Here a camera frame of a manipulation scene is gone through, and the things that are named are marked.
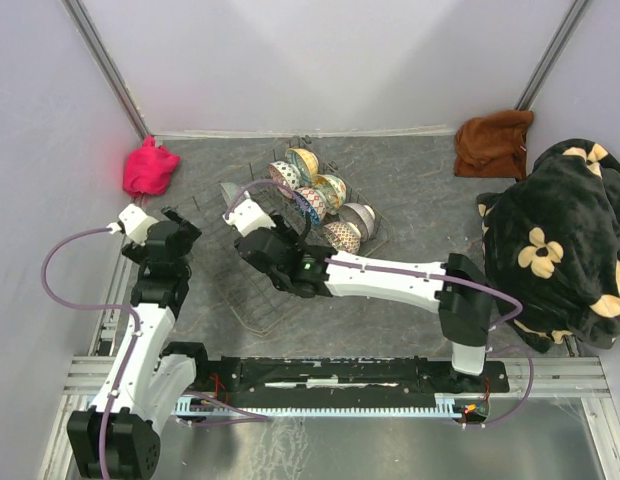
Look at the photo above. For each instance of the brown cloth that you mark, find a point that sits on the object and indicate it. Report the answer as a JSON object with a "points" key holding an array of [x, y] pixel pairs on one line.
{"points": [[493, 146]]}

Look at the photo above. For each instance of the yellow teal bowl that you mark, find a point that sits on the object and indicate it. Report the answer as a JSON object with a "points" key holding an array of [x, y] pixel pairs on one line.
{"points": [[306, 163]]}

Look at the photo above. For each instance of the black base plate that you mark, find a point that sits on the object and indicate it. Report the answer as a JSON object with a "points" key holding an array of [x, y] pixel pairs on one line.
{"points": [[342, 382]]}

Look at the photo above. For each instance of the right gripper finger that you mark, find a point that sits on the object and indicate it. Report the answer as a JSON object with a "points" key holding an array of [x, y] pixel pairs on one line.
{"points": [[284, 233], [305, 232]]}

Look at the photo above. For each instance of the wire dish rack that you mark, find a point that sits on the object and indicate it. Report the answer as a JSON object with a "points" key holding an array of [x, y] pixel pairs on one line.
{"points": [[258, 306]]}

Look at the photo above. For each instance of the blue cable duct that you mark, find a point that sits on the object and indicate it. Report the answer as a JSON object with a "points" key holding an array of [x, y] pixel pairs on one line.
{"points": [[190, 407]]}

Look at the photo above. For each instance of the blue red patterned bowl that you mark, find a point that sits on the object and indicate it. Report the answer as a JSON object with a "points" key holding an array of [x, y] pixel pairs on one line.
{"points": [[315, 204]]}

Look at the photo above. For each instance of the yellow green floral bowl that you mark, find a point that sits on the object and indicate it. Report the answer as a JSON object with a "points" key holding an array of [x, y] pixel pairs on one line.
{"points": [[333, 189]]}

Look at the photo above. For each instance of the black floral blanket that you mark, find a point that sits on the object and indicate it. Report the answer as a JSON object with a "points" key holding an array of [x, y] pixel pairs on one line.
{"points": [[552, 241]]}

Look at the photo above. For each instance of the red scale patterned bowl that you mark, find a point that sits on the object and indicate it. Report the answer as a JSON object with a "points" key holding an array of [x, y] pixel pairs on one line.
{"points": [[343, 236]]}

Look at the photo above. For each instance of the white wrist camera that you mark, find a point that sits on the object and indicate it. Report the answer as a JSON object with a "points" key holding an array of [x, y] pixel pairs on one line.
{"points": [[134, 223], [248, 217]]}

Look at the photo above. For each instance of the grey purple bowl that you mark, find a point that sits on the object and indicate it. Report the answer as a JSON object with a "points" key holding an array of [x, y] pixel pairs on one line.
{"points": [[362, 216]]}

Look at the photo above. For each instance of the pink cloth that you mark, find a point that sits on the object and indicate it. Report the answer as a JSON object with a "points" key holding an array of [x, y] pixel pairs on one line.
{"points": [[148, 169]]}

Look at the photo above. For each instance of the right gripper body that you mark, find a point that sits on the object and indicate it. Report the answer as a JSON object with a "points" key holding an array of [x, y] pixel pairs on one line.
{"points": [[274, 232]]}

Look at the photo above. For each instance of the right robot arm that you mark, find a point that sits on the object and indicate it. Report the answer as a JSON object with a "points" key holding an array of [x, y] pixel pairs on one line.
{"points": [[463, 306]]}

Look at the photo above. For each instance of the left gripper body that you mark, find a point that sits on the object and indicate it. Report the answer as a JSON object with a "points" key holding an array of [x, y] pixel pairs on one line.
{"points": [[186, 242]]}

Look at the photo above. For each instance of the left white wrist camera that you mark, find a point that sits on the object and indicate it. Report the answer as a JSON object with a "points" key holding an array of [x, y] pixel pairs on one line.
{"points": [[134, 223]]}

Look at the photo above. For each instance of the grey blue bowl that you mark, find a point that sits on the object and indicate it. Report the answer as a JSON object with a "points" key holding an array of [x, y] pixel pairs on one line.
{"points": [[229, 192]]}

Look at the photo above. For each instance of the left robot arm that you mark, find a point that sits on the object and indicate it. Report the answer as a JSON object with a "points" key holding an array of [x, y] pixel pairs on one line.
{"points": [[118, 436]]}

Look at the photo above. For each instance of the red dotted white bowl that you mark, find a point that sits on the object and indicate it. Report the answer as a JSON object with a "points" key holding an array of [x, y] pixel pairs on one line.
{"points": [[287, 176]]}

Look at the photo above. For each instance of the aluminium frame rail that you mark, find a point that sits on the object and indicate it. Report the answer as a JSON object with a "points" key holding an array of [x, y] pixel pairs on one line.
{"points": [[570, 377]]}

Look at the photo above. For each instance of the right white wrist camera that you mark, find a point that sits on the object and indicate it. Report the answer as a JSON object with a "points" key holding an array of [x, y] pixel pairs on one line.
{"points": [[248, 217]]}

